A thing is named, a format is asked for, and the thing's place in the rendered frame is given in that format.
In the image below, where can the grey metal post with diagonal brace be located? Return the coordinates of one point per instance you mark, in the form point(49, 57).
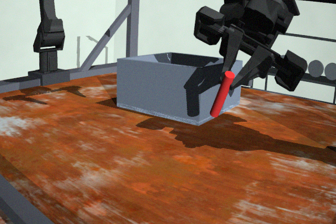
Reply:
point(131, 12)

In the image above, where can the red cylinder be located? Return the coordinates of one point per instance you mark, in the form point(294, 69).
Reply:
point(222, 93)

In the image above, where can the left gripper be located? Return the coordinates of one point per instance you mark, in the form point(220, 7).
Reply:
point(245, 39)

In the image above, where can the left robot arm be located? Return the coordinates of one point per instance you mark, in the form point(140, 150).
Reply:
point(268, 16)

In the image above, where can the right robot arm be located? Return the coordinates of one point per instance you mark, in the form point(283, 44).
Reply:
point(49, 33)

